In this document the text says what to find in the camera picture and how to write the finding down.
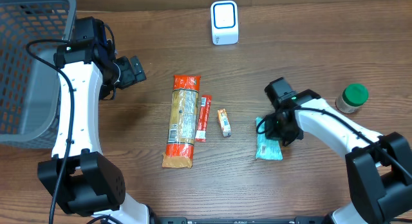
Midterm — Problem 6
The long orange pasta packet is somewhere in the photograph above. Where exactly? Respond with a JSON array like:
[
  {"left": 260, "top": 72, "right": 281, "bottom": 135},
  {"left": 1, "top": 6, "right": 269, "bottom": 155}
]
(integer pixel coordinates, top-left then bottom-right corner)
[{"left": 162, "top": 75, "right": 201, "bottom": 168}]

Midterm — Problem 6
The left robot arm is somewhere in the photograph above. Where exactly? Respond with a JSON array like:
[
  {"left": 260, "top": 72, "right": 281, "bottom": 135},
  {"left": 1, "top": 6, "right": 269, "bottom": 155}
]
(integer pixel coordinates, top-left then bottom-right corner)
[{"left": 32, "top": 35, "right": 159, "bottom": 223}]

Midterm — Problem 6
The teal wet wipes pack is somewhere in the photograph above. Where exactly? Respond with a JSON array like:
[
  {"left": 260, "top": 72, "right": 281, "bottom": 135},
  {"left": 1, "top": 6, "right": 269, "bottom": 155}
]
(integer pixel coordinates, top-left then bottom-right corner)
[{"left": 255, "top": 134, "right": 283, "bottom": 161}]

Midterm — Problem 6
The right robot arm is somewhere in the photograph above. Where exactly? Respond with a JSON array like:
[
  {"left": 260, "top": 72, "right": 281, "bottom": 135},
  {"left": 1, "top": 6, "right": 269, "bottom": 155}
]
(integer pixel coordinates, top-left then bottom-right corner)
[{"left": 263, "top": 86, "right": 411, "bottom": 223}]

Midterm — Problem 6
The grey plastic mesh basket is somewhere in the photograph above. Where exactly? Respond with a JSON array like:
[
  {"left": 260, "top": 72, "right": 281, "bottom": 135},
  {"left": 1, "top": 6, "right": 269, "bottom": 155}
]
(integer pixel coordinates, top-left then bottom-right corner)
[{"left": 1, "top": 0, "right": 77, "bottom": 149}]

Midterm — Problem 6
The green lid spice jar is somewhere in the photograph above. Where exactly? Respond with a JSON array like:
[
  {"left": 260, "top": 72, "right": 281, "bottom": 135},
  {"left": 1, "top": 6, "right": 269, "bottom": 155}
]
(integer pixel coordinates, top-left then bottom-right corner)
[{"left": 335, "top": 84, "right": 369, "bottom": 114}]

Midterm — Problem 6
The white barcode scanner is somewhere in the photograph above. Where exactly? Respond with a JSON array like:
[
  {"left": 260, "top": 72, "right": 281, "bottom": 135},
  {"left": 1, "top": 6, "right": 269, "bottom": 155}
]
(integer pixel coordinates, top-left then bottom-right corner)
[{"left": 210, "top": 0, "right": 239, "bottom": 45}]

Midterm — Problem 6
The red snack stick packet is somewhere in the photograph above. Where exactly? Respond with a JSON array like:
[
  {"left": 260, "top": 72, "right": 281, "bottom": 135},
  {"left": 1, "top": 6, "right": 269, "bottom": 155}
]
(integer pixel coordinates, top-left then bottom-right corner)
[{"left": 195, "top": 95, "right": 212, "bottom": 142}]

